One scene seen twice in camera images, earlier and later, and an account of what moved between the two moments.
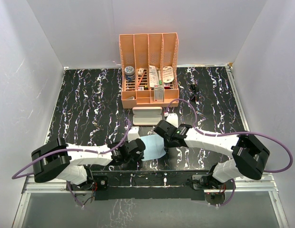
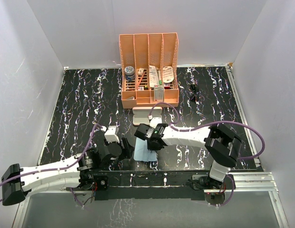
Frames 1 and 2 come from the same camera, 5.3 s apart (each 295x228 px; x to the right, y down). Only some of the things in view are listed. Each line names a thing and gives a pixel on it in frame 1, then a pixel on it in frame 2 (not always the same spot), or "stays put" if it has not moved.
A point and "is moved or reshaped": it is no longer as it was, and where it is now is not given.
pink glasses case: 147,115 stays put
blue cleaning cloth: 154,147 is moved or reshaped
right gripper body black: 167,143 to 153,147
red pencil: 140,80 stays put
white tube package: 153,79 stays put
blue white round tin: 130,74 stays put
